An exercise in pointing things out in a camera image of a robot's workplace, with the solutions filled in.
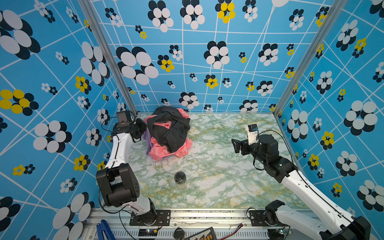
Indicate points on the aluminium front rail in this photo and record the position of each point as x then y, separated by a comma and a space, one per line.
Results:
228, 224

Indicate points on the black denim cloth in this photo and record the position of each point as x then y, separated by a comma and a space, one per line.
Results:
176, 136

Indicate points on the round dark cap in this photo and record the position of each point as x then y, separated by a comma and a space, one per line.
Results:
179, 234

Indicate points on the clear jar black lid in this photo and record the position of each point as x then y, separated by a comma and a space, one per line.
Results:
180, 180

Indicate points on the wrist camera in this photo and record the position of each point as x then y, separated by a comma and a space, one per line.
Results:
124, 118
253, 134

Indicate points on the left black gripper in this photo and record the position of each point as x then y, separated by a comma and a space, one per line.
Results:
141, 126

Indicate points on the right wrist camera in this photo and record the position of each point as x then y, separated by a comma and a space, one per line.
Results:
253, 134

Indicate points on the pink patterned cloth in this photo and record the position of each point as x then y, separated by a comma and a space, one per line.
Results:
158, 152

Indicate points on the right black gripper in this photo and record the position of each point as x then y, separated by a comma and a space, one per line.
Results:
245, 145

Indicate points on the purple cloth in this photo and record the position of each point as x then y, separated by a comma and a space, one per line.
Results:
147, 137

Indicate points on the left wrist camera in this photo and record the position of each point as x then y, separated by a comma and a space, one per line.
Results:
124, 118

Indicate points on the black keypad device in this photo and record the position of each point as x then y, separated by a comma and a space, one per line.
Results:
207, 234

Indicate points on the dark grey cloth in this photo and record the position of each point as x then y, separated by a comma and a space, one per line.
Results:
163, 118

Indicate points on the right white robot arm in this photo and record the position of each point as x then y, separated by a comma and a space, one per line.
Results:
333, 222

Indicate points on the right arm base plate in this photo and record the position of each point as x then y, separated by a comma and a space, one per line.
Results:
258, 219

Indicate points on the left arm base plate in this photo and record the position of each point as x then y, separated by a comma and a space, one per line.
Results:
161, 218

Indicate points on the small circuit board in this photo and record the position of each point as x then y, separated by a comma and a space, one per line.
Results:
147, 233

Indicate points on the blue clamp tool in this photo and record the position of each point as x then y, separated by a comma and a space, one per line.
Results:
104, 232

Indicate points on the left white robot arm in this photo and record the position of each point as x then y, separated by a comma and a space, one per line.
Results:
118, 185

